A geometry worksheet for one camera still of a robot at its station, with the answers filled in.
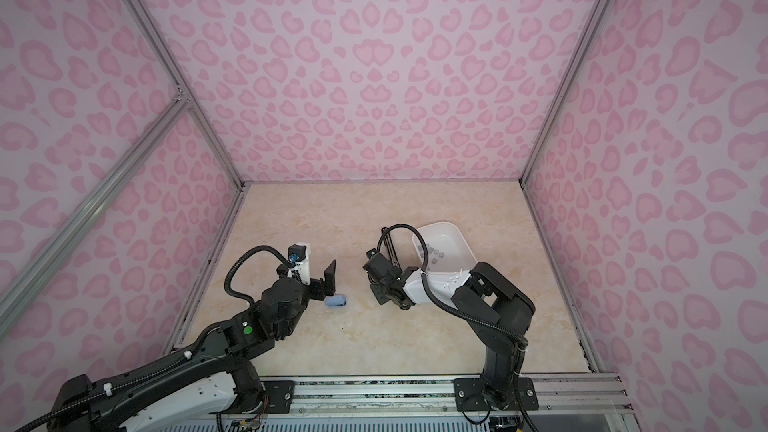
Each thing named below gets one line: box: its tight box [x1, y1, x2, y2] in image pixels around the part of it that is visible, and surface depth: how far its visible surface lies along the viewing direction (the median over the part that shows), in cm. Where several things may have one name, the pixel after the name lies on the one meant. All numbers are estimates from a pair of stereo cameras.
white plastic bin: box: [403, 221, 477, 307], surface depth 73 cm
